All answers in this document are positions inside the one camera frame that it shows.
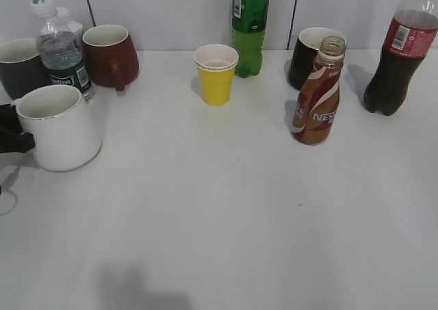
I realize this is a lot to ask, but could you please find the white ceramic mug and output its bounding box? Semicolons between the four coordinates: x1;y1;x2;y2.
12;85;102;172

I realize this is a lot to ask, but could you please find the dark grey mug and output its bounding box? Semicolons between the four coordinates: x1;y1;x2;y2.
1;38;51;100

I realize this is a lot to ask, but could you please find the green soda bottle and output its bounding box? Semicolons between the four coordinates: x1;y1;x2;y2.
232;0;270;78

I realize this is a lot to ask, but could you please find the clear water bottle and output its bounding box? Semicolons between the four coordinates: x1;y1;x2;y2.
29;0;94;102

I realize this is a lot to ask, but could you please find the small white carton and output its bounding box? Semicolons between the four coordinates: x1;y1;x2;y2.
56;7;84;48

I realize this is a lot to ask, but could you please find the yellow paper cup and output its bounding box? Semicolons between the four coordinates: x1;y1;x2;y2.
194;44;239;106

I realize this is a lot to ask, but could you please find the black ceramic mug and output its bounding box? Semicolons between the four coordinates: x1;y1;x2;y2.
287;27;347;90

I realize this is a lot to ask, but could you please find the brown Nescafe coffee bottle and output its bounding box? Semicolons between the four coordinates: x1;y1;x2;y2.
291;36;346;145

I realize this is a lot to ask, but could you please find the dark red mug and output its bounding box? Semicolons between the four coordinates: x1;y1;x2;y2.
82;25;140;92

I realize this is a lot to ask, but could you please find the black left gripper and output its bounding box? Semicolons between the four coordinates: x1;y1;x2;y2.
0;104;35;154

